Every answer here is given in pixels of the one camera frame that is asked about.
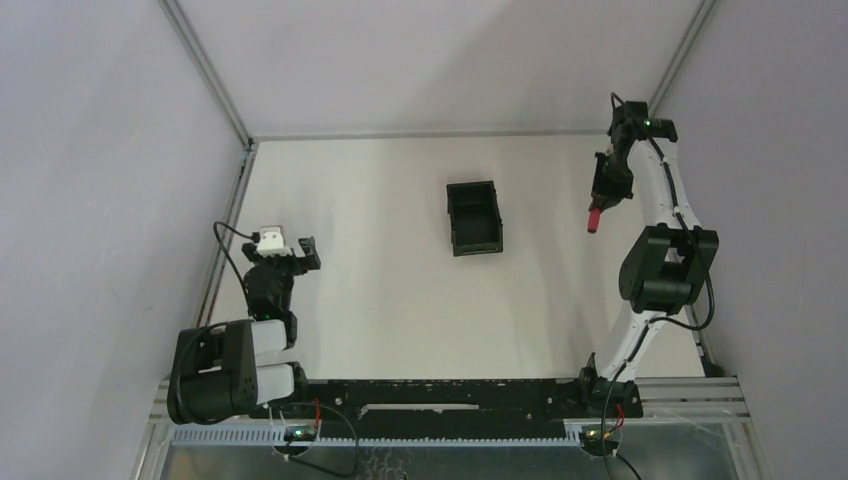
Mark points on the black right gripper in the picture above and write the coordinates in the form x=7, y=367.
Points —
x=606, y=195

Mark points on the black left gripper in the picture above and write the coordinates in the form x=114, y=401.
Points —
x=291, y=260

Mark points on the red handled screwdriver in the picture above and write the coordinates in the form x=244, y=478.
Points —
x=594, y=219

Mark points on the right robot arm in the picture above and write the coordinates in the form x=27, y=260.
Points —
x=490, y=257

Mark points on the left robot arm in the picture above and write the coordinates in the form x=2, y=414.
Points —
x=215, y=373

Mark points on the black plastic bin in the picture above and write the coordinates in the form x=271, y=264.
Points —
x=476, y=225

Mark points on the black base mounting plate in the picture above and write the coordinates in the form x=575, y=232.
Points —
x=460, y=408

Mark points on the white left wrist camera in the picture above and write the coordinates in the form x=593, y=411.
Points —
x=271, y=242

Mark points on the aluminium frame rail back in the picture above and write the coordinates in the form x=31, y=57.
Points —
x=429, y=134

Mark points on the white slotted cable duct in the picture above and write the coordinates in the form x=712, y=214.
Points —
x=264, y=435

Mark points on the aluminium frame rail right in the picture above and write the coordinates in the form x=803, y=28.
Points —
x=684, y=47

